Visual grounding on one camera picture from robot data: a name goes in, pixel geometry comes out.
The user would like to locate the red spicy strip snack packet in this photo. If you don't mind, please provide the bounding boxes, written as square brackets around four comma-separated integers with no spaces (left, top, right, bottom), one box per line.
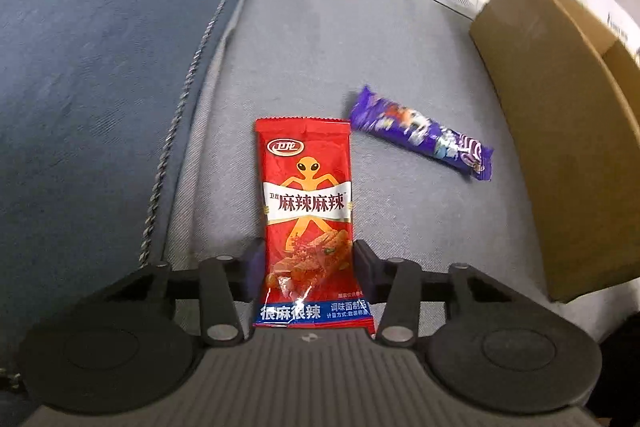
[254,117,374,333]

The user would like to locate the purple candy bar packet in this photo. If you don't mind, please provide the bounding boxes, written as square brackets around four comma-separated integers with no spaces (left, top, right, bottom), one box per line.
[349,86,494,181]

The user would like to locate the brown cardboard box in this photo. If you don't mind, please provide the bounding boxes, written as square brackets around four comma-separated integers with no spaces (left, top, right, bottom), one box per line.
[470,0,639,303]

